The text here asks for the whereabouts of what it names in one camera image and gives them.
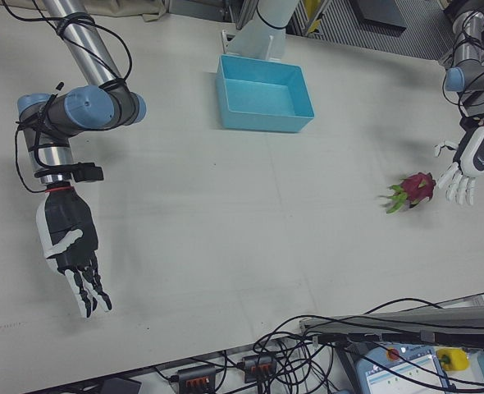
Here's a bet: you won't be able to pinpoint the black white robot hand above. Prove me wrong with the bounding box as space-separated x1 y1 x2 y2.
34 186 114 320

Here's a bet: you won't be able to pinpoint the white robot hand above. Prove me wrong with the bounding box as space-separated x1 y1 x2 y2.
432 122 484 206

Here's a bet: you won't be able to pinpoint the pink dragon fruit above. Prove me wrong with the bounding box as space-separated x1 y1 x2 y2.
383 172 437 215

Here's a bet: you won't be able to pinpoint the black square plate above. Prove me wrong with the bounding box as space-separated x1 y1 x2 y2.
354 0 409 30

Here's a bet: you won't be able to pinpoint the black flat device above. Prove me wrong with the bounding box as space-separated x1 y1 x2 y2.
89 376 144 394

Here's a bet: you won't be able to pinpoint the black hub orange ports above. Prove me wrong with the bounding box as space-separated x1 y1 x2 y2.
240 354 279 382
177 366 219 392

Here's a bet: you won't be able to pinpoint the yellow toy bell pepper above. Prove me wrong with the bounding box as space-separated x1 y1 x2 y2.
436 347 472 373

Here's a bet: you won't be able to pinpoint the light blue plastic bin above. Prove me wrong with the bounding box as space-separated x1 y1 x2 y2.
213 54 316 135

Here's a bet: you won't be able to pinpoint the beige cloth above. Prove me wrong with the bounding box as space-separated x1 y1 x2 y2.
112 0 171 22

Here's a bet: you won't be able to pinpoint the blue gray teach pendant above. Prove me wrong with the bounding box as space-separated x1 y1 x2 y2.
350 342 450 394

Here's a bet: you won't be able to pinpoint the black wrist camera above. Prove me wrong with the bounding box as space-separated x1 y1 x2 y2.
70 163 105 184

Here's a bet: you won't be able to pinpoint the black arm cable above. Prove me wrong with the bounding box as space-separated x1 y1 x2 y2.
442 7 484 124
0 0 135 194

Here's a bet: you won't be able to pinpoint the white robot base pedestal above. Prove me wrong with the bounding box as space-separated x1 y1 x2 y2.
220 0 305 62

